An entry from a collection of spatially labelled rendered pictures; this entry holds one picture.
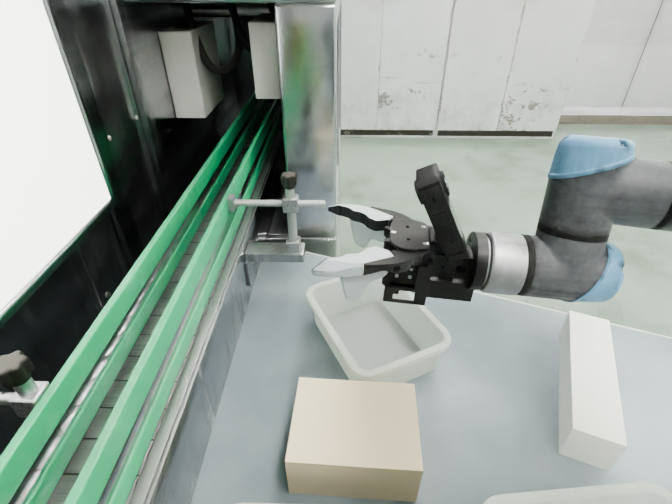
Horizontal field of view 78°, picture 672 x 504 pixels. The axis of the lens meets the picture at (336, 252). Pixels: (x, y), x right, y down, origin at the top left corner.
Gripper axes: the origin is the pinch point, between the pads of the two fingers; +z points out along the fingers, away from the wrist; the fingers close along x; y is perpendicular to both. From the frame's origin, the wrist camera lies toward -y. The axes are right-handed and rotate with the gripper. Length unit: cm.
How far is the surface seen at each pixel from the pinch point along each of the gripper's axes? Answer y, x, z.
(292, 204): 6.7, 19.1, 7.2
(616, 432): 20.5, -8.5, -40.0
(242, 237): 15.2, 20.2, 17.0
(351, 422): 20.6, -11.7, -6.3
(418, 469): 20.4, -16.8, -14.4
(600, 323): 20, 12, -46
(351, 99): 60, 317, 16
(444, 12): -6, 321, -49
